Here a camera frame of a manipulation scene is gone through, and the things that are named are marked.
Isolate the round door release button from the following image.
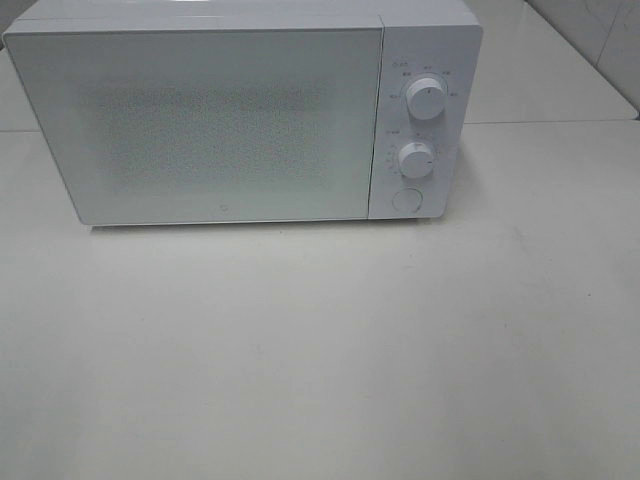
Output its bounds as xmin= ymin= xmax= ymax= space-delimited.
xmin=392 ymin=188 xmax=423 ymax=215

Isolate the white timer knob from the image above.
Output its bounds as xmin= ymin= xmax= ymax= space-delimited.
xmin=398 ymin=142 xmax=436 ymax=179

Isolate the white microwave door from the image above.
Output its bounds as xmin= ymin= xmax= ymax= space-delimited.
xmin=7 ymin=29 xmax=381 ymax=226

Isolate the upper white power knob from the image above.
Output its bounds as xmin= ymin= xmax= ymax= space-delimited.
xmin=404 ymin=74 xmax=448 ymax=121

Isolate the white microwave oven body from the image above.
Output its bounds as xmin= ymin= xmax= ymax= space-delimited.
xmin=2 ymin=1 xmax=483 ymax=221

